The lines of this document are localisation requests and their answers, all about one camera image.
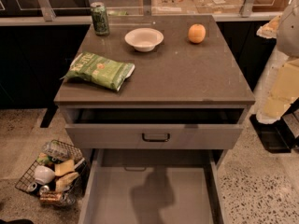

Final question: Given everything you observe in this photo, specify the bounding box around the green soda can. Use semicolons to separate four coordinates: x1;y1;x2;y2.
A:
91;2;110;35

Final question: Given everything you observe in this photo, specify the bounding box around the grey drawer cabinet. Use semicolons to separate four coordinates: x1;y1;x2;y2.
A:
55;15;254;162

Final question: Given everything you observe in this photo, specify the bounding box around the black wire basket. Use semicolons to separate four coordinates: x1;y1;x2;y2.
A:
15;140;89;206

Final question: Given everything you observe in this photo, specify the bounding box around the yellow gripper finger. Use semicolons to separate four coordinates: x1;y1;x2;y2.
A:
256;59;299;124
256;15;281;39

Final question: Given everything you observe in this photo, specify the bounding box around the clear plastic bottle in basket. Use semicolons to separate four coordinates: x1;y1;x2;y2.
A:
42;142;69;161

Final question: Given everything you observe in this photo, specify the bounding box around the orange fruit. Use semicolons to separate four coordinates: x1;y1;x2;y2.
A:
188;24;206;44

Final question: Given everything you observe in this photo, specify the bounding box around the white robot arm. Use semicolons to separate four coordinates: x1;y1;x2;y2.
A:
254;0;299;124

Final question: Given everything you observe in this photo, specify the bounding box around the cardboard box left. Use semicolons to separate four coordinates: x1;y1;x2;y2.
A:
151;0;198;15

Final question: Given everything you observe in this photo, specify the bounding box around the grey top drawer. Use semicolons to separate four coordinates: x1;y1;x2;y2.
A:
65;108;243;149

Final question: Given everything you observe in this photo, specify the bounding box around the green chip bag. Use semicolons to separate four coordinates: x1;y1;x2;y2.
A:
64;51;135;91

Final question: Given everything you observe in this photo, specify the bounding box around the white ceramic bowl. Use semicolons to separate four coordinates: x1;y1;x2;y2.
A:
124;28;164;52

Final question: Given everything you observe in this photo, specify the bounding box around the grey middle drawer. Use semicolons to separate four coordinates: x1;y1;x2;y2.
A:
78;149;229;224

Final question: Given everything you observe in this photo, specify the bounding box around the yellow sponge in basket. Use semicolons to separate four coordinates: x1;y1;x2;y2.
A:
54;160;75;176

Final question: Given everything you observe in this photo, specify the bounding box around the grey drawer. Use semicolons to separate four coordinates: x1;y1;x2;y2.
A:
65;108;243;149
78;149;229;224

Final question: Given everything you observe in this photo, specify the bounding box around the white bowl in basket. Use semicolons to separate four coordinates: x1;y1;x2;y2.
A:
34;165;55;185

